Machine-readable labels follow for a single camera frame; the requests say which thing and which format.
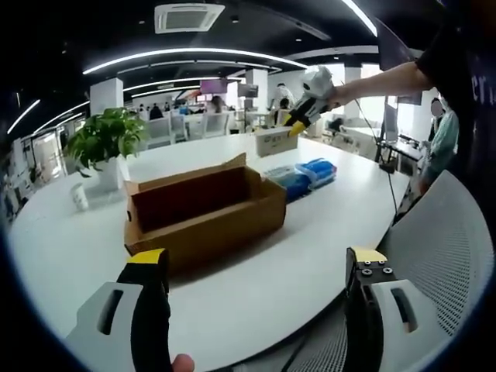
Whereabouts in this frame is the white mesh office chair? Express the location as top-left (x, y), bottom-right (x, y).
top-left (286, 170), bottom-right (485, 372)

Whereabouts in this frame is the person's right hand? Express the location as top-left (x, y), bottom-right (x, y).
top-left (327, 83), bottom-right (356, 109)

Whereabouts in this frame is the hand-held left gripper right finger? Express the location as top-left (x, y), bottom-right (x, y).
top-left (344, 246), bottom-right (438, 372)

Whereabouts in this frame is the straight ceiling light strip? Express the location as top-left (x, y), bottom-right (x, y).
top-left (340, 0), bottom-right (379, 38)

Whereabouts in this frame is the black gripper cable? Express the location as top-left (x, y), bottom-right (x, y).
top-left (348, 96), bottom-right (400, 218)

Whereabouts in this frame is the curved ceiling light strip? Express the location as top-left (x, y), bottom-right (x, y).
top-left (81, 46), bottom-right (309, 75)

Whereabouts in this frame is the ceiling air conditioner cassette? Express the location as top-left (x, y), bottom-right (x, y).
top-left (153, 2), bottom-right (226, 36)

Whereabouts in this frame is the soft blue wet wipes pack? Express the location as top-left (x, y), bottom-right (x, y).
top-left (263, 163), bottom-right (311, 203)

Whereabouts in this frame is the white paper cup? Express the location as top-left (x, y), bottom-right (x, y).
top-left (69, 182), bottom-right (90, 212)

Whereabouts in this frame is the small white carton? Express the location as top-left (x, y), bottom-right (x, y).
top-left (253, 127), bottom-right (299, 158)

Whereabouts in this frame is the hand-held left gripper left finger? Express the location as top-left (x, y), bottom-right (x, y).
top-left (65, 247), bottom-right (174, 372)

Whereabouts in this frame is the person's left hand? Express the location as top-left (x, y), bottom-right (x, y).
top-left (170, 353), bottom-right (195, 372)

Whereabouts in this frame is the soft blue tissue pack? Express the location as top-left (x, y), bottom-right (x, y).
top-left (294, 157), bottom-right (338, 191)

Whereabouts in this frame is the purple wall screen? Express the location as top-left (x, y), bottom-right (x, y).
top-left (199, 79), bottom-right (228, 94)

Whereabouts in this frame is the green plant in white pot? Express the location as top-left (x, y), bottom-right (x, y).
top-left (64, 107), bottom-right (150, 191)

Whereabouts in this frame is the brown cardboard shoe box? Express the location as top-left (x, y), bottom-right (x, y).
top-left (122, 152), bottom-right (288, 277)

